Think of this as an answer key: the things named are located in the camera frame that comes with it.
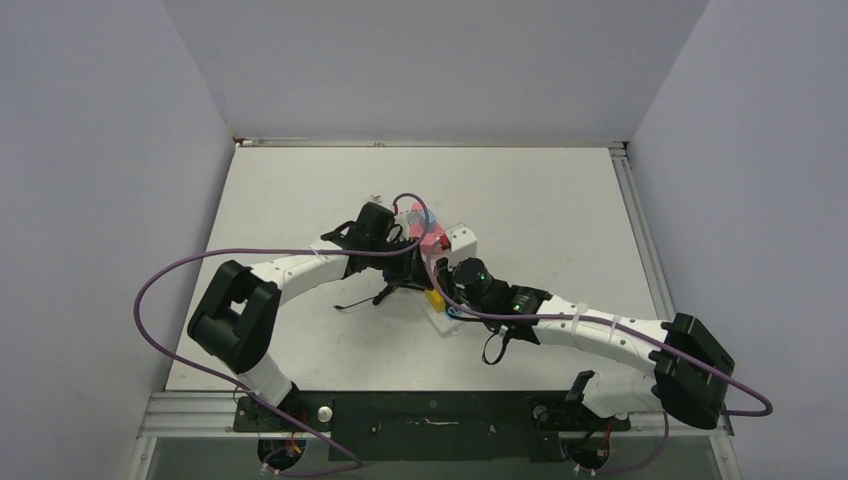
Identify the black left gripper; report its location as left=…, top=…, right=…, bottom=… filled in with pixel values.
left=368, top=236, right=431, bottom=292

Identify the yellow cube socket adapter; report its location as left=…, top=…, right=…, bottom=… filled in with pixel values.
left=424, top=289, right=446, bottom=313

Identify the white power strip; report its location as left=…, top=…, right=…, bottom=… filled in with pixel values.
left=410, top=290, right=462, bottom=338

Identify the pink square plug adapter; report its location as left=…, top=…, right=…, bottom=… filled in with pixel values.
left=420, top=223, right=450, bottom=263

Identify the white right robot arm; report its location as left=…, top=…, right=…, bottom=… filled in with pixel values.
left=435, top=258, right=735, bottom=429

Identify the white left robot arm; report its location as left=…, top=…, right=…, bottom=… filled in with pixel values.
left=187, top=202, right=431, bottom=430

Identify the pink triangular socket adapter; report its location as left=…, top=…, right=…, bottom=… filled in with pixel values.
left=406, top=203, right=436, bottom=238

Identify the blue usb charger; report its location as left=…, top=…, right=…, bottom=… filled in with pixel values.
left=421, top=209, right=437, bottom=226

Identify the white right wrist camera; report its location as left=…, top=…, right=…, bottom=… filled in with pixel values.
left=439, top=224, right=478, bottom=267

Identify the thin black adapter cable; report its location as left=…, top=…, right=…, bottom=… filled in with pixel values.
left=334, top=283, right=405, bottom=313

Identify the aluminium frame rail back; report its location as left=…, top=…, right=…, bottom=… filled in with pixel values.
left=232, top=137, right=626, bottom=150

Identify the aluminium frame rail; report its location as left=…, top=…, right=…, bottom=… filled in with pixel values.
left=232, top=137, right=626, bottom=150
left=608, top=142, right=676, bottom=320

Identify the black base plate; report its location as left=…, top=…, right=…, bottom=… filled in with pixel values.
left=231, top=389, right=631, bottom=465

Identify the aluminium frame rail right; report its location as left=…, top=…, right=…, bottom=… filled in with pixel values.
left=608, top=142, right=676, bottom=320

